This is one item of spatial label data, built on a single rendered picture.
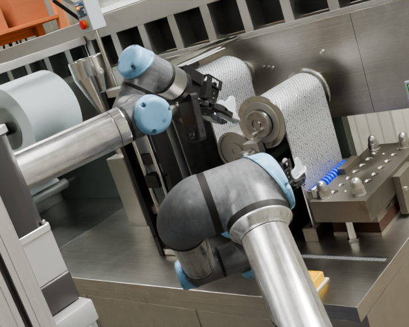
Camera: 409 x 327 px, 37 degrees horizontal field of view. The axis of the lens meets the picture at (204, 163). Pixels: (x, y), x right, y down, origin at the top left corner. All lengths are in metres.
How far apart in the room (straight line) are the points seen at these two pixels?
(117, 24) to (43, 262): 1.55
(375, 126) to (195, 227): 2.35
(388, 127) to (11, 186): 2.62
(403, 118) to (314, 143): 1.67
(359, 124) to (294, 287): 2.44
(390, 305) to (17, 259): 0.96
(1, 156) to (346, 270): 0.92
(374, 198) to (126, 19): 1.18
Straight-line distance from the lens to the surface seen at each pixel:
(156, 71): 1.33
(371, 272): 1.49
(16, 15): 4.54
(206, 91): 1.44
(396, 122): 3.30
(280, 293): 0.98
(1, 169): 0.87
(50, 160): 1.15
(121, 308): 1.99
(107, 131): 1.17
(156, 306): 1.85
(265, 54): 1.97
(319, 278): 1.48
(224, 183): 1.05
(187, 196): 1.05
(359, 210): 1.56
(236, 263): 1.44
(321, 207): 1.61
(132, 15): 2.29
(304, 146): 1.68
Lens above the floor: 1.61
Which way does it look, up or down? 15 degrees down
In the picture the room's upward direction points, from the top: 18 degrees counter-clockwise
